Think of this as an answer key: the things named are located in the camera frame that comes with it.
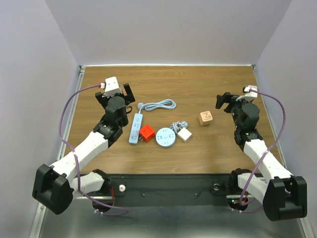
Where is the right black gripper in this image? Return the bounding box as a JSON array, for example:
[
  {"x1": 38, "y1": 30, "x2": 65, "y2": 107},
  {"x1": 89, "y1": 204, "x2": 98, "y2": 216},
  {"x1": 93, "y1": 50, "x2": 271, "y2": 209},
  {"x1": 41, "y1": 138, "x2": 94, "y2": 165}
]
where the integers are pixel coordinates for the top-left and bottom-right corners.
[{"x1": 216, "y1": 92, "x2": 251, "y2": 130}]

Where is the beige cube socket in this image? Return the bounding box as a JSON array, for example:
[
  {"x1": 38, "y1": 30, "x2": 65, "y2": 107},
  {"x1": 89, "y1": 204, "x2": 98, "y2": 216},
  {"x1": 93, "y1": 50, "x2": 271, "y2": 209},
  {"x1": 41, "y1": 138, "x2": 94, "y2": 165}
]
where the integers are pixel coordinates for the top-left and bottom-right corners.
[{"x1": 198, "y1": 111, "x2": 213, "y2": 126}]

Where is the red cube socket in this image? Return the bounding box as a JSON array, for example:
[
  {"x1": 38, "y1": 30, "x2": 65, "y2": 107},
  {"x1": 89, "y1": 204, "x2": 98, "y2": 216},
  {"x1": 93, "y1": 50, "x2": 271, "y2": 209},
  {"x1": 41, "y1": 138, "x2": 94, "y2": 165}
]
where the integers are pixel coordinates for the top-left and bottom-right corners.
[{"x1": 139, "y1": 124, "x2": 155, "y2": 143}]

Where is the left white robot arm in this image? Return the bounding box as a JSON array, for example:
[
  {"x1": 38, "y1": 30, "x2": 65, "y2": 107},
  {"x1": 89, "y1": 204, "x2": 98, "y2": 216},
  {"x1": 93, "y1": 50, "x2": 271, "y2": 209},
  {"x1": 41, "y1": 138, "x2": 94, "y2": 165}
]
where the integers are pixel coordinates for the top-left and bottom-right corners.
[{"x1": 32, "y1": 81, "x2": 135, "y2": 215}]

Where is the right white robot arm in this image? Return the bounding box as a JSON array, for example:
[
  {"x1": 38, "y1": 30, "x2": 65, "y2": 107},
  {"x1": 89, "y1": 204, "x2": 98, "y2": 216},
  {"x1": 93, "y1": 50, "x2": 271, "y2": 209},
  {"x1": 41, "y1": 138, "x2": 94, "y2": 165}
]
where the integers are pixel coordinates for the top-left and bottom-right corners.
[{"x1": 215, "y1": 86, "x2": 308, "y2": 221}]

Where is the blue power strip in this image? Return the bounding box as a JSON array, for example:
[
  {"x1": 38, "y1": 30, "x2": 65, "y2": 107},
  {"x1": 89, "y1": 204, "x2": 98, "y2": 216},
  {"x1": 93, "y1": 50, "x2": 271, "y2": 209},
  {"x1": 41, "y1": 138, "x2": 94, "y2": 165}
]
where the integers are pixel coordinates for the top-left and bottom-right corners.
[{"x1": 128, "y1": 113, "x2": 143, "y2": 145}]

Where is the white cube charger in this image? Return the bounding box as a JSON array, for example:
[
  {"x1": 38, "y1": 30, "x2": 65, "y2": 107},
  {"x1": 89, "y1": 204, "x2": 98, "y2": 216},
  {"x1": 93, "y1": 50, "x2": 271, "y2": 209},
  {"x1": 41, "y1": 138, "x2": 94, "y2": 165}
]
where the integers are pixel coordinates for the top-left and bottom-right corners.
[{"x1": 177, "y1": 128, "x2": 192, "y2": 142}]

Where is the round blue socket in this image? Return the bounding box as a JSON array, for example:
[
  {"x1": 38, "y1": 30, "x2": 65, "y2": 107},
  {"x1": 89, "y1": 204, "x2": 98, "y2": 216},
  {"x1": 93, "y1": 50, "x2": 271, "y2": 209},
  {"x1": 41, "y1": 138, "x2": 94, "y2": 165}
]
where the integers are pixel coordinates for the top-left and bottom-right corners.
[{"x1": 156, "y1": 127, "x2": 176, "y2": 148}]

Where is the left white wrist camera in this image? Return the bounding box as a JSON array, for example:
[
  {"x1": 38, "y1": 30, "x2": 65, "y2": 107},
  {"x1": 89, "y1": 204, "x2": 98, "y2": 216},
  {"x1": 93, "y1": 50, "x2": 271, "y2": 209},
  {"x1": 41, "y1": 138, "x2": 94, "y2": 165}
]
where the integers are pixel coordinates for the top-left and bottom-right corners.
[{"x1": 100, "y1": 76, "x2": 122, "y2": 98}]

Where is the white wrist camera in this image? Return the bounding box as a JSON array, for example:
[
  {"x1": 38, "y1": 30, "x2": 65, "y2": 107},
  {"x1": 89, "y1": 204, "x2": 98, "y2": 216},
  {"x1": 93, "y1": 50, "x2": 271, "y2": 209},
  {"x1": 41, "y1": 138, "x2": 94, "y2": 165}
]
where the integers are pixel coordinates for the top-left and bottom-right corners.
[
  {"x1": 100, "y1": 76, "x2": 122, "y2": 98},
  {"x1": 236, "y1": 85, "x2": 258, "y2": 102}
]

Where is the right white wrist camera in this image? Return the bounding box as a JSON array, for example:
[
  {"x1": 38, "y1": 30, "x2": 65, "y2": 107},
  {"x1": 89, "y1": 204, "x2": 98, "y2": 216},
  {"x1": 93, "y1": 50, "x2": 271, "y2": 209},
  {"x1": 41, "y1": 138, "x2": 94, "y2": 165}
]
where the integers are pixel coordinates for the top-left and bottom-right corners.
[{"x1": 236, "y1": 85, "x2": 258, "y2": 102}]

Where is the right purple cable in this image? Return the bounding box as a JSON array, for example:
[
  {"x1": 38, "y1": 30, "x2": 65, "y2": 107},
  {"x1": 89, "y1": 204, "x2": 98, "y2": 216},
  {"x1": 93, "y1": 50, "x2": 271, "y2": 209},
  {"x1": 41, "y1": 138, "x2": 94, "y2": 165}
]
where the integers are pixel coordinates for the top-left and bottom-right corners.
[{"x1": 231, "y1": 89, "x2": 286, "y2": 214}]

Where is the purple cable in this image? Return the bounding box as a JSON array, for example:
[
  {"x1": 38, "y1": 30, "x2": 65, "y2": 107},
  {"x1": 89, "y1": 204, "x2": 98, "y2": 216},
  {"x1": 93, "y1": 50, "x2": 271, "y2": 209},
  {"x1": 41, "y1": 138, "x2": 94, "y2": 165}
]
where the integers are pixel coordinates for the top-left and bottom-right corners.
[
  {"x1": 58, "y1": 83, "x2": 129, "y2": 216},
  {"x1": 231, "y1": 89, "x2": 286, "y2": 214}
]

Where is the grey coiled cord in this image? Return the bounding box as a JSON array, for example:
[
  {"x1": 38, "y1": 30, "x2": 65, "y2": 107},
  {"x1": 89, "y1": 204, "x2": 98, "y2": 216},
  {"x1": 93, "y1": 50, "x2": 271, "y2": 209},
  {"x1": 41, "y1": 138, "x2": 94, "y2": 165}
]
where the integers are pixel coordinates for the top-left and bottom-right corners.
[{"x1": 169, "y1": 120, "x2": 189, "y2": 132}]

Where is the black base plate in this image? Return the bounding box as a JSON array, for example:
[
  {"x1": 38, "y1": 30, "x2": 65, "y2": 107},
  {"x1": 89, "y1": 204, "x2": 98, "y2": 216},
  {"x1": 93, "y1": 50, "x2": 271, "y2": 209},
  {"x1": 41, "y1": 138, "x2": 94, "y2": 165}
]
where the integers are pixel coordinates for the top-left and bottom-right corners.
[{"x1": 109, "y1": 174, "x2": 242, "y2": 207}]

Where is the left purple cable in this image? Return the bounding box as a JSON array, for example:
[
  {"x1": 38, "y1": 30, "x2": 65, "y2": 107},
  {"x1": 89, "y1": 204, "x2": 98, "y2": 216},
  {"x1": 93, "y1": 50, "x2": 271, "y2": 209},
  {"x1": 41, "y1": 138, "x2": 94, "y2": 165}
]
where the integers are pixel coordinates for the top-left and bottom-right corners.
[{"x1": 58, "y1": 83, "x2": 129, "y2": 216}]

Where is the aluminium rail frame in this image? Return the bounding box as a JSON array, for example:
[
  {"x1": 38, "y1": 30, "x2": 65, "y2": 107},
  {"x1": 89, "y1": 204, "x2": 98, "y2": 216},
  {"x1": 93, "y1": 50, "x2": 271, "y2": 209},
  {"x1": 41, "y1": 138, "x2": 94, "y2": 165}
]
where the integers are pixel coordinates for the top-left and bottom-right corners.
[{"x1": 29, "y1": 65, "x2": 86, "y2": 238}]

